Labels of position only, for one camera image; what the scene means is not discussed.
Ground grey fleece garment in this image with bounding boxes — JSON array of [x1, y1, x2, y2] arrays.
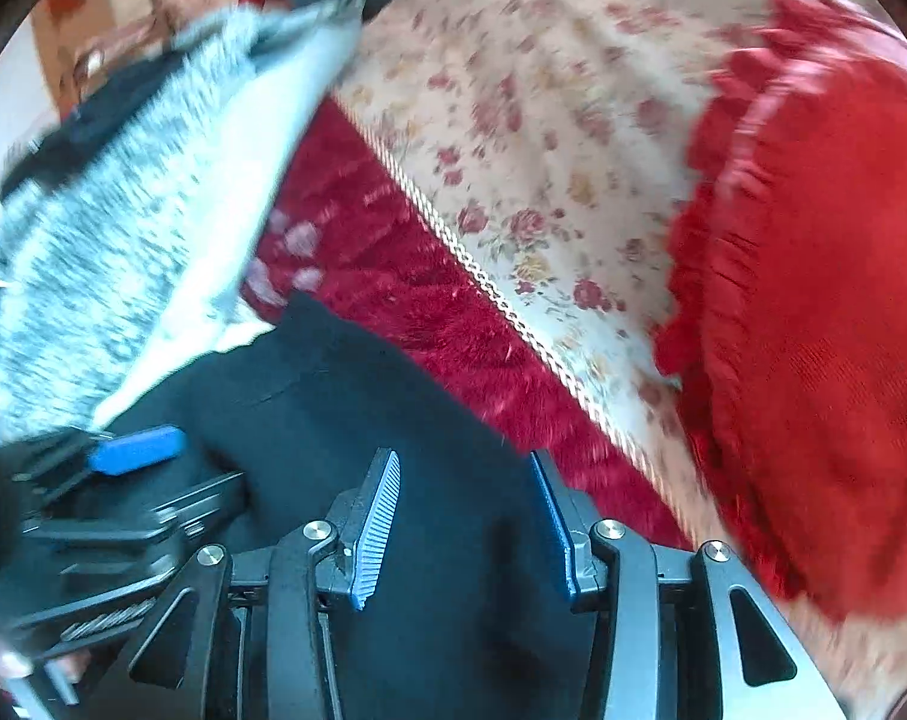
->
[[0, 0, 361, 445]]

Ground floral beige bedsheet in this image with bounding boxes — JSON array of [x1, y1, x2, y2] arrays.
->
[[338, 0, 907, 718]]

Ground black pants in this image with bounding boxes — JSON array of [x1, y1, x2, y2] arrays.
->
[[63, 291, 696, 720]]

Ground red and white plush blanket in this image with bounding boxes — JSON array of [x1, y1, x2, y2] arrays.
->
[[242, 101, 689, 548]]

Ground black garment on fleece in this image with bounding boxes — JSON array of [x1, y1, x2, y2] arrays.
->
[[0, 49, 185, 202]]

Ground red heart-shaped pillow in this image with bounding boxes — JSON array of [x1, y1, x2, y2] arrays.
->
[[655, 0, 907, 617]]

